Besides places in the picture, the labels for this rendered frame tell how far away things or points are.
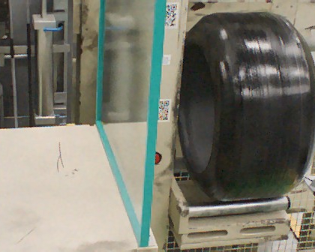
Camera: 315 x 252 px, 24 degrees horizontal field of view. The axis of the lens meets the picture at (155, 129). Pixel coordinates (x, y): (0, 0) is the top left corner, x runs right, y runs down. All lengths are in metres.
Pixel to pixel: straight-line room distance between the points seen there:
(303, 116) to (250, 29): 0.29
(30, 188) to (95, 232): 0.22
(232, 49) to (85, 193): 0.66
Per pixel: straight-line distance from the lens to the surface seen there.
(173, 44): 2.12
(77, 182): 1.74
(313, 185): 2.26
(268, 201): 2.39
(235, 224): 2.36
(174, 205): 2.31
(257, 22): 2.23
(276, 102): 2.09
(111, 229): 1.59
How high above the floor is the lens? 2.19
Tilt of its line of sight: 28 degrees down
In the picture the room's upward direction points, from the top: 4 degrees clockwise
